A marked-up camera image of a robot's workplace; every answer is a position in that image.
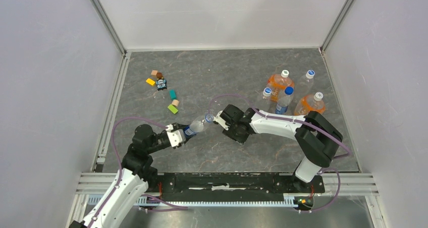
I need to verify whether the orange bottle right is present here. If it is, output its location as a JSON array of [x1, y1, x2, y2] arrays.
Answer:
[[293, 92, 326, 116]]

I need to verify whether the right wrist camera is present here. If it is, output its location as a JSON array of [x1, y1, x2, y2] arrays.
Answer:
[[213, 111, 229, 130]]

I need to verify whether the yellow block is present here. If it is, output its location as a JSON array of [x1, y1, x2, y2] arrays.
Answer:
[[146, 78, 156, 86]]

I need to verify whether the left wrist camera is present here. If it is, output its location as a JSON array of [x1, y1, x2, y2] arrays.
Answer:
[[166, 124, 186, 149]]

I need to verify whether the green block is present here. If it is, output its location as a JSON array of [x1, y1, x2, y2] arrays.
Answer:
[[168, 104, 179, 114]]

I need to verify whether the tan cylinder block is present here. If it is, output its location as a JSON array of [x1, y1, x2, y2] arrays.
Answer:
[[172, 99, 179, 107]]

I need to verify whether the teal block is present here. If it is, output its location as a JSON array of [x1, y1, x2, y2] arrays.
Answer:
[[169, 89, 177, 100]]

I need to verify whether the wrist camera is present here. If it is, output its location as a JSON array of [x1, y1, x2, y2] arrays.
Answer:
[[166, 124, 186, 149], [213, 111, 229, 130]]

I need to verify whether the blue cap pepsi bottle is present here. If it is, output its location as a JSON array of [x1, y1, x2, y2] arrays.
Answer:
[[275, 86, 294, 115]]

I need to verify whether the white cable tray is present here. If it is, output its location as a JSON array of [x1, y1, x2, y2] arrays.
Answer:
[[87, 195, 309, 208]]

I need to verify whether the clear bottle white cap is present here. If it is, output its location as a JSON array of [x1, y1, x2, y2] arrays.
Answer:
[[293, 70, 315, 101]]

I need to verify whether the orange bottle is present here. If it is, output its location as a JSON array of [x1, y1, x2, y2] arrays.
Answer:
[[293, 92, 326, 116], [266, 70, 295, 102]]

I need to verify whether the blue label bottle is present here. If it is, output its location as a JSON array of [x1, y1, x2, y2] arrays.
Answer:
[[183, 113, 214, 137]]

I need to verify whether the orange bottle left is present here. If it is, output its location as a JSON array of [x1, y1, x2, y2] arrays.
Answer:
[[266, 70, 295, 102]]

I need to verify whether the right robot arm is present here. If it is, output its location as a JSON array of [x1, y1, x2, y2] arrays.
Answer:
[[214, 104, 343, 192]]

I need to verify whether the clear plastic bottle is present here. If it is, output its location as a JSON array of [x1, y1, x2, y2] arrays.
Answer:
[[255, 91, 271, 111]]

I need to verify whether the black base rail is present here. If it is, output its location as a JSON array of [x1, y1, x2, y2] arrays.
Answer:
[[147, 173, 326, 202]]

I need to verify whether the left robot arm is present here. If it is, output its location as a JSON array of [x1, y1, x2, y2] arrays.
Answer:
[[69, 123, 190, 227]]

